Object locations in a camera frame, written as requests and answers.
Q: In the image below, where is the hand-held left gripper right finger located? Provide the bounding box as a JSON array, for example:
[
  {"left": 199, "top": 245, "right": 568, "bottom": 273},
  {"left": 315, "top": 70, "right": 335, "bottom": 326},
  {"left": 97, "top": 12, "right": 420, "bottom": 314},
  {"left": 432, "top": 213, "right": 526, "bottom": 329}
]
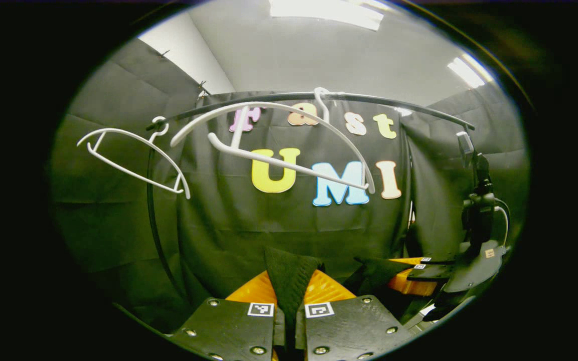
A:
[{"left": 295, "top": 270, "right": 416, "bottom": 361}]

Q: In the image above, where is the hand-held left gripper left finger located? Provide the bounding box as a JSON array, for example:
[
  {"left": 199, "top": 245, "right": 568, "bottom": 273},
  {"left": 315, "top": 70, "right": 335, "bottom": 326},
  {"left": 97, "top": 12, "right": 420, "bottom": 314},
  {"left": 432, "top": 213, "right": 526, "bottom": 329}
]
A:
[{"left": 165, "top": 271, "right": 288, "bottom": 361}]

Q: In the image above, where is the black knitted sweater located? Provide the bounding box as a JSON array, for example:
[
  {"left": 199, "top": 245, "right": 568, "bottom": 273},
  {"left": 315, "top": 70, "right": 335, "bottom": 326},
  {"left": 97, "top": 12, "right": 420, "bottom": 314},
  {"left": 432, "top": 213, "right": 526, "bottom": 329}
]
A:
[{"left": 264, "top": 247, "right": 420, "bottom": 361}]

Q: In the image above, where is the white clothes hanger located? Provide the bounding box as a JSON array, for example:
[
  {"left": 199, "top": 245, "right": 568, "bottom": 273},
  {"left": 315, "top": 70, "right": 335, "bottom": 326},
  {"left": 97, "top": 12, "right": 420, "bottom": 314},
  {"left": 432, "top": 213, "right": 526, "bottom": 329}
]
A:
[
  {"left": 77, "top": 116, "right": 191, "bottom": 200},
  {"left": 170, "top": 87, "right": 376, "bottom": 195}
]

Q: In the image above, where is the black clothes rack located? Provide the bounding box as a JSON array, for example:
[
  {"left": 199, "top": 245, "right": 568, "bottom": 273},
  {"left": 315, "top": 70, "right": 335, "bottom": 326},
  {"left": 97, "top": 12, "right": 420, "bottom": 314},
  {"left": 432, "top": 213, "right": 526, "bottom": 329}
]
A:
[{"left": 146, "top": 91, "right": 475, "bottom": 301}]

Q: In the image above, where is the large ceiling light panel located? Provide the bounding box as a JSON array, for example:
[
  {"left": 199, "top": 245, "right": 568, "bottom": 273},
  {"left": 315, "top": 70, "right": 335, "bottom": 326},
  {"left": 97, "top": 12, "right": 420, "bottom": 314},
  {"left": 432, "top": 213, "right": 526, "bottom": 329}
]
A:
[{"left": 269, "top": 0, "right": 385, "bottom": 31}]

